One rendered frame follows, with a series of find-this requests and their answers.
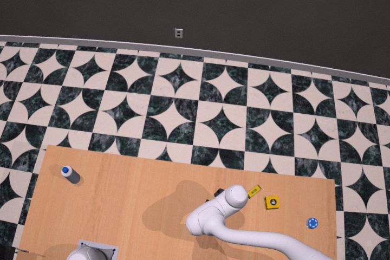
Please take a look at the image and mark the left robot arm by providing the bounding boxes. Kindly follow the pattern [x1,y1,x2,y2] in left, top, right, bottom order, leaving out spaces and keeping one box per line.
[67,244,114,260]

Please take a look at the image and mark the yellow pocket level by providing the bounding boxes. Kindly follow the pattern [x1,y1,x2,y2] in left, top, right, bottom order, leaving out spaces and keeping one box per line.
[248,185,261,199]

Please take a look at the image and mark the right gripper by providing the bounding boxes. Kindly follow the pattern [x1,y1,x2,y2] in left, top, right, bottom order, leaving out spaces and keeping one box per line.
[214,188,224,197]

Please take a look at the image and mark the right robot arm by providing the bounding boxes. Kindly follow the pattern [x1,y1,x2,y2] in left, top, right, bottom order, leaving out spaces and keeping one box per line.
[185,185,334,260]

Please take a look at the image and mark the grey bottle with blue cap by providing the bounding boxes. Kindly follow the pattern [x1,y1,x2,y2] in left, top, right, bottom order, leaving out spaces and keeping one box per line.
[61,166,81,184]

